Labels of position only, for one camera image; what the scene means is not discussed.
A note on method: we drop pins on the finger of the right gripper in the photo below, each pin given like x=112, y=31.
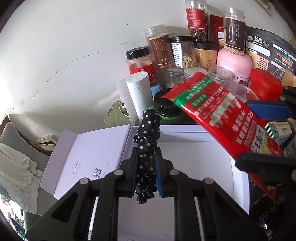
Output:
x=279, y=110
x=271, y=169

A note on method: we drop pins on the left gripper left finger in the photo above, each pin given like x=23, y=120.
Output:
x=89, y=210

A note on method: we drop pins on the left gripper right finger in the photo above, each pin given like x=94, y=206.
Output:
x=202, y=209

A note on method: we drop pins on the red snack packet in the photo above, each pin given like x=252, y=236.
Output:
x=228, y=120

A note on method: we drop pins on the black polka dot scrunchie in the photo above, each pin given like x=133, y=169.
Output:
x=146, y=139

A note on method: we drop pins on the blue white medicine box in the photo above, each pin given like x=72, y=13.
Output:
x=279, y=131

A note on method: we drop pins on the red plastic canister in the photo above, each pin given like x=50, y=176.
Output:
x=265, y=85

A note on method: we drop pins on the black printed food pouch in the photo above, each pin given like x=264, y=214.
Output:
x=269, y=52

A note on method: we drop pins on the pink lidded container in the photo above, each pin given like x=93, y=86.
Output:
x=240, y=65

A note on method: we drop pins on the white cloth on chair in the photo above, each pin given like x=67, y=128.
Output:
x=20, y=178

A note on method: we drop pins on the white open gift box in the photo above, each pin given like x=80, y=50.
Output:
x=191, y=149

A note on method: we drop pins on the tan paste black lid jar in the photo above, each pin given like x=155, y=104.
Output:
x=206, y=54

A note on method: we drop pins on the tall dark label jar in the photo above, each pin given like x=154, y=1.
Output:
x=234, y=27

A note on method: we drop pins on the grey armchair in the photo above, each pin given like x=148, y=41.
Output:
x=12, y=138

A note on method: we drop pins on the red bag behind jars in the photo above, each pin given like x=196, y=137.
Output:
x=216, y=24

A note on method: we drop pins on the clear empty plastic jar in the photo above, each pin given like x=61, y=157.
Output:
x=174, y=76

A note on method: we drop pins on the black round lid jar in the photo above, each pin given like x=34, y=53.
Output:
x=164, y=106

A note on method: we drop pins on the black lid nut jar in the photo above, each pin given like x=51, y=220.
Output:
x=183, y=51

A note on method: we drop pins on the tall red label jar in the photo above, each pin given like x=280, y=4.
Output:
x=197, y=19

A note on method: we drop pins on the brown label clear jar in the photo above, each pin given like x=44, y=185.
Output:
x=159, y=42

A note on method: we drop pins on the red label black lid jar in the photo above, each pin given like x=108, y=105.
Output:
x=140, y=59

